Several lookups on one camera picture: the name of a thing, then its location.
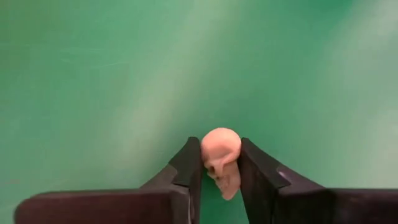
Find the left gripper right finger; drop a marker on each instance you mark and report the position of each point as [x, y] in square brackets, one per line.
[295, 207]

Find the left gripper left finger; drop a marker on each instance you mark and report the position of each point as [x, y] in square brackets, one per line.
[109, 207]

